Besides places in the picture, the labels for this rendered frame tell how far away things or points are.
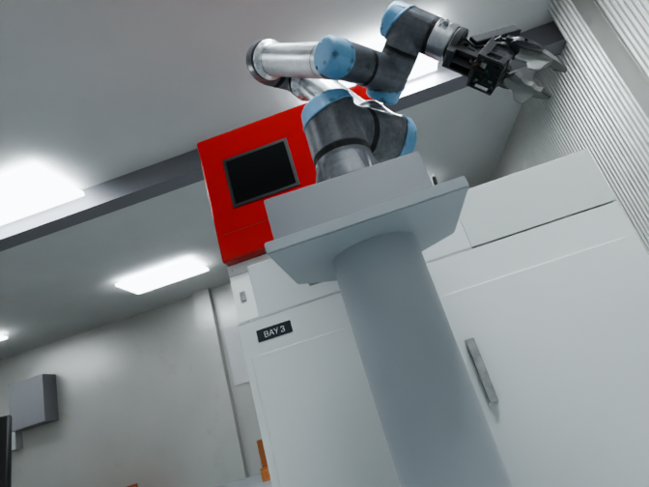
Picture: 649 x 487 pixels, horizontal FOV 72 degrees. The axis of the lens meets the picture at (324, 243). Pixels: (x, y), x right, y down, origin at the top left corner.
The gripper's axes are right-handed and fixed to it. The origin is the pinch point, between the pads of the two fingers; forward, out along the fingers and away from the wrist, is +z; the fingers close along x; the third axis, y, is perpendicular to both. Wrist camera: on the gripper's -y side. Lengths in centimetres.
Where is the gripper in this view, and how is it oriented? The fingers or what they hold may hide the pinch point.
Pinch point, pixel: (552, 79)
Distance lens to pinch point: 101.0
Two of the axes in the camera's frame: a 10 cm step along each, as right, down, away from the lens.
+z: 8.3, 5.0, -2.6
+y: -5.6, 6.8, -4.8
